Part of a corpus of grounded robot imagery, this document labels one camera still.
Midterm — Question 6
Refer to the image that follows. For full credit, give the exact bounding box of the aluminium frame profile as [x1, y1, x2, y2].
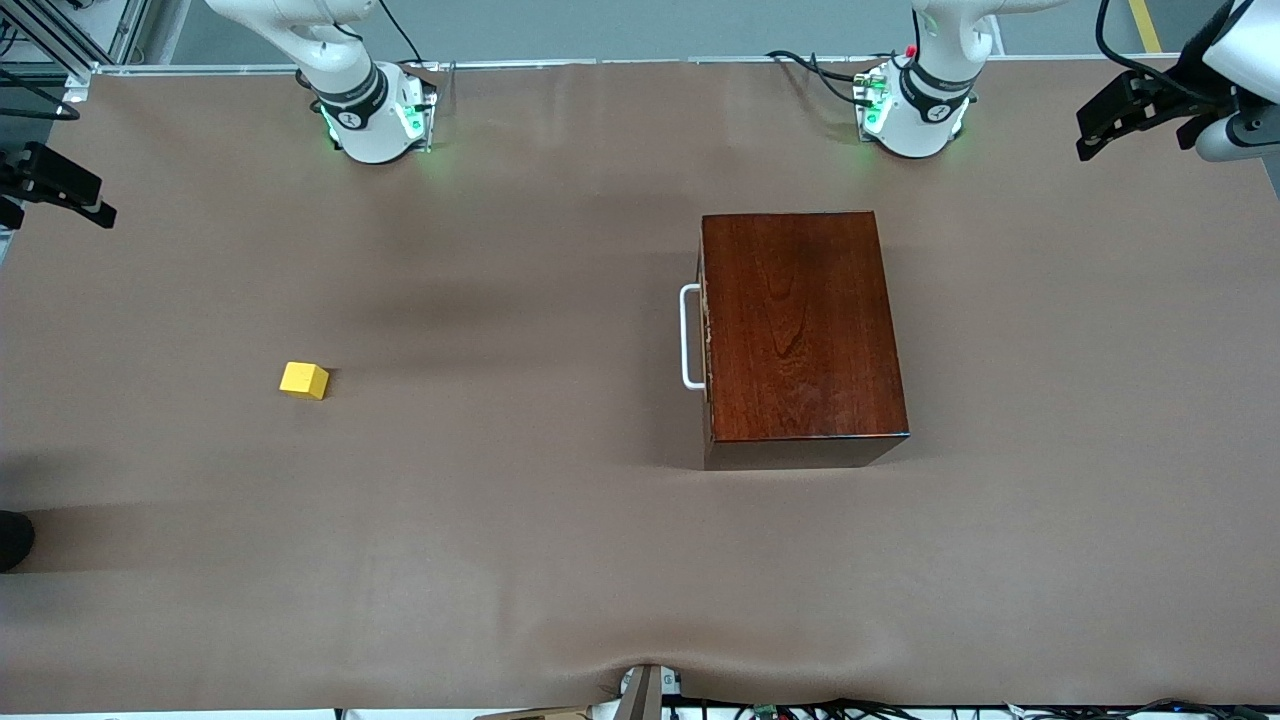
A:
[0, 0, 151, 101]

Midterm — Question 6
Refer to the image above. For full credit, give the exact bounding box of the metal table clamp bracket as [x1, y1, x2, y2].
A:
[615, 663, 683, 720]

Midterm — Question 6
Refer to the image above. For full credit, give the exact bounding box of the brown table cover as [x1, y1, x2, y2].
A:
[0, 55, 1280, 716]

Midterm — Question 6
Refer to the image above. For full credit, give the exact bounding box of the black base cable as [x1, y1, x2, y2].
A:
[765, 45, 901, 109]
[378, 0, 426, 66]

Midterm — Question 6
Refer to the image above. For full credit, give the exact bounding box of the black left base cable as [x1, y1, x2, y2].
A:
[765, 45, 901, 109]

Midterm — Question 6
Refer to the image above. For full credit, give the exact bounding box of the black right base cable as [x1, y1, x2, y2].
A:
[378, 0, 426, 66]

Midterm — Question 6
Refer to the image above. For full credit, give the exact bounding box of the black round object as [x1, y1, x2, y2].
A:
[0, 510, 36, 573]

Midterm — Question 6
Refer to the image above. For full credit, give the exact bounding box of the white drawer handle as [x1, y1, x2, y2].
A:
[680, 240, 713, 403]

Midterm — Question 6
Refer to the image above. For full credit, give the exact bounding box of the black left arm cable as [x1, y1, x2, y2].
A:
[1094, 0, 1231, 106]

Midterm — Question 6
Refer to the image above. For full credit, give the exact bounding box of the dark brown wooden cabinet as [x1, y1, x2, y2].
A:
[697, 210, 911, 471]

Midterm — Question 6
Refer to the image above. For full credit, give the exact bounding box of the yellow wooden block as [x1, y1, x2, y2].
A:
[279, 361, 330, 401]

